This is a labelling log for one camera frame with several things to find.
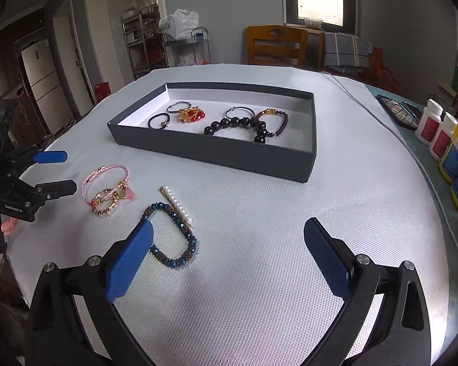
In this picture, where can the dark patterned tray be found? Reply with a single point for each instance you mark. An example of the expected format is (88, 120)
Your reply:
(395, 110)

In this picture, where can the small metal cart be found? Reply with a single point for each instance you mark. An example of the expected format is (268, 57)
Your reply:
(198, 45)

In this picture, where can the pearl hair clip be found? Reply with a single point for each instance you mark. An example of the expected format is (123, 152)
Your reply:
(175, 203)

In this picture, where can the wooden chair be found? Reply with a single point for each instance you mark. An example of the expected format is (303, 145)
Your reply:
(276, 45)

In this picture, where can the small silver bangle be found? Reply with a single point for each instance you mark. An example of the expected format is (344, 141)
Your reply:
(184, 103)

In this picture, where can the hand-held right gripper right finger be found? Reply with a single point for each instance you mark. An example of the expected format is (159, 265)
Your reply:
(326, 259)

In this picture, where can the grey plaid cushion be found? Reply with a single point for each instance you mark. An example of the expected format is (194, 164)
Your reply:
(345, 51)

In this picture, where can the person's left hand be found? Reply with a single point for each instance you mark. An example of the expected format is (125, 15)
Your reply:
(9, 227)

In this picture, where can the red box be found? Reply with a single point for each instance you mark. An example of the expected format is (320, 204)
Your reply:
(103, 90)

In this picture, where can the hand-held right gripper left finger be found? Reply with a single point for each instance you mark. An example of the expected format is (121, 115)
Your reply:
(131, 259)

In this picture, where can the bowl on window sill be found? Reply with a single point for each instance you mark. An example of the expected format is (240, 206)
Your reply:
(313, 23)

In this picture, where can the white bottle red label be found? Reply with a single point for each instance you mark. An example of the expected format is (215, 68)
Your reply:
(442, 139)
(427, 125)

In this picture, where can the white plastic bag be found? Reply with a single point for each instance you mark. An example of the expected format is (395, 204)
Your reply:
(179, 24)

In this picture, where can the white refrigerator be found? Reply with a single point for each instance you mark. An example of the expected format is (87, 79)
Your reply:
(42, 84)

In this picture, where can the dark grey shallow box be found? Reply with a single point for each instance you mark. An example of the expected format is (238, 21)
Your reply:
(213, 156)

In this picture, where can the metal shelf rack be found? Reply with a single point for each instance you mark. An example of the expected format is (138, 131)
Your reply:
(137, 42)

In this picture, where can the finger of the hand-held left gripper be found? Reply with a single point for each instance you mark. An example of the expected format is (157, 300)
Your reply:
(51, 156)
(57, 188)

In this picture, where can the red bag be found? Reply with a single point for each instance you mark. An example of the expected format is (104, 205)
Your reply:
(383, 70)

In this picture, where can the large silver bangle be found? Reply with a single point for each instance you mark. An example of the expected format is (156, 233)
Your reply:
(234, 108)

